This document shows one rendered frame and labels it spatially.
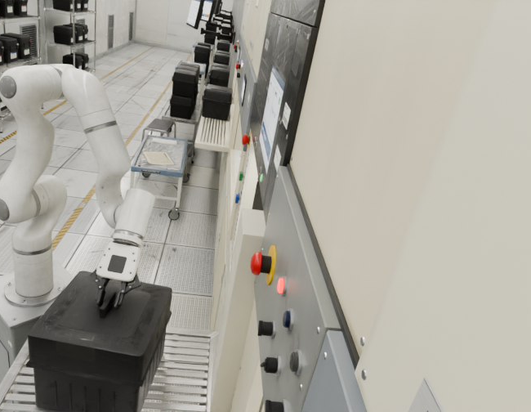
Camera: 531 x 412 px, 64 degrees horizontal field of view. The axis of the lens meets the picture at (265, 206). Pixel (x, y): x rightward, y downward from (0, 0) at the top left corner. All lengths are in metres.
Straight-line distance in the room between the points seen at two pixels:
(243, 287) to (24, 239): 0.87
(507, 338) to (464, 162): 0.10
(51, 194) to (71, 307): 0.44
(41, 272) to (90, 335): 0.53
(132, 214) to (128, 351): 0.37
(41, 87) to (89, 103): 0.15
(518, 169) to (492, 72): 0.06
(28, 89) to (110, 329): 0.66
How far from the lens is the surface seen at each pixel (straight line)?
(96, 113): 1.23
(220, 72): 5.15
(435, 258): 0.27
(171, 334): 1.56
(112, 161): 1.22
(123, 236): 1.23
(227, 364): 1.08
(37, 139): 1.41
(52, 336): 1.19
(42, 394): 1.34
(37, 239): 1.58
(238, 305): 0.96
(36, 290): 1.69
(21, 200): 1.47
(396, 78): 0.40
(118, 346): 1.15
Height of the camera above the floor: 1.82
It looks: 25 degrees down
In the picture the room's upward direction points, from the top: 12 degrees clockwise
